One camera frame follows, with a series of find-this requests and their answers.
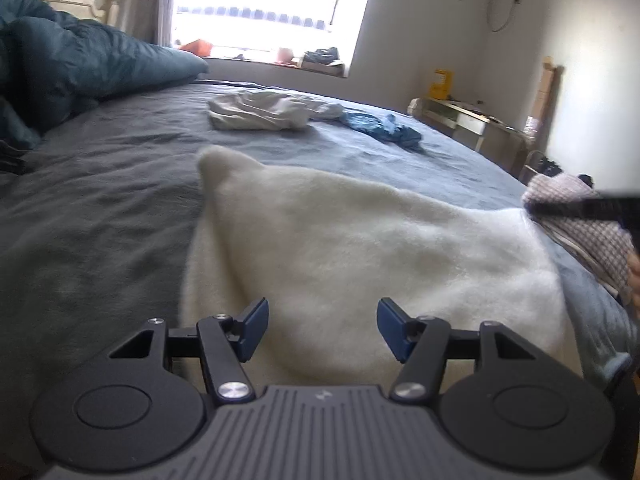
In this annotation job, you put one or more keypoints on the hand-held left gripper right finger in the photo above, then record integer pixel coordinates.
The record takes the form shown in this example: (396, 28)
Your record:
(390, 330)

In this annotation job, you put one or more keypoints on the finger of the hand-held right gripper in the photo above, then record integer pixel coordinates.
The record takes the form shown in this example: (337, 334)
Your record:
(575, 207)

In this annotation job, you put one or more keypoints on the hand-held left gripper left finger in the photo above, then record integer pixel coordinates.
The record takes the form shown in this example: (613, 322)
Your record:
(255, 325)

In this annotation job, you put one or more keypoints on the cream fuzzy sweater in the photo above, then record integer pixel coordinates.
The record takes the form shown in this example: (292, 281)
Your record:
(350, 240)

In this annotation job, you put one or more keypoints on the box of dark clothes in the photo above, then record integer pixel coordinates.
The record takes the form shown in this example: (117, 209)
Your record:
(322, 60)

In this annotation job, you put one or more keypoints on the metal shoe rack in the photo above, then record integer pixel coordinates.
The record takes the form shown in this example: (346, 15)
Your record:
(550, 167)

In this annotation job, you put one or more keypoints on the wooden board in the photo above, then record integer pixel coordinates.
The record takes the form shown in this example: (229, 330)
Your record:
(545, 100)

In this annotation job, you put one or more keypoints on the white desk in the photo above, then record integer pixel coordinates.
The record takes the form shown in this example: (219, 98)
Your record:
(475, 125)

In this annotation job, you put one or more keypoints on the yellow box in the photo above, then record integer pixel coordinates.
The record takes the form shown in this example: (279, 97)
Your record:
(441, 85)

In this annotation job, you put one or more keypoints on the small round fan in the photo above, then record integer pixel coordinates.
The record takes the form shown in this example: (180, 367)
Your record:
(416, 107)

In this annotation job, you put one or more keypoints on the bed with grey sheet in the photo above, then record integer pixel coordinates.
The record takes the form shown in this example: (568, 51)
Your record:
(100, 200)

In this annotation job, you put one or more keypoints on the crumpled blue garment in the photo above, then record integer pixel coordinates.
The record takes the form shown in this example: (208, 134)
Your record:
(380, 127)

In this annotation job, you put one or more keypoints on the crumpled white shirt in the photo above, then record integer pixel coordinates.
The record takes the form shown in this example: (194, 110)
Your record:
(250, 110)

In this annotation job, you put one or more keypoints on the pink pot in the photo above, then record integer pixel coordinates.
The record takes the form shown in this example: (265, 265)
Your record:
(286, 55)

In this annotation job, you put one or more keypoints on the orange bag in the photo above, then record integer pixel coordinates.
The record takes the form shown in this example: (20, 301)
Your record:
(197, 49)

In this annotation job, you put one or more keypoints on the teal duvet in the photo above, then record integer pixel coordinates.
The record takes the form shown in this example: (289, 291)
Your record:
(75, 60)

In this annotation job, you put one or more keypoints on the grey curtain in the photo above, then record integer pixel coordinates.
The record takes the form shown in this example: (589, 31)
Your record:
(145, 5)

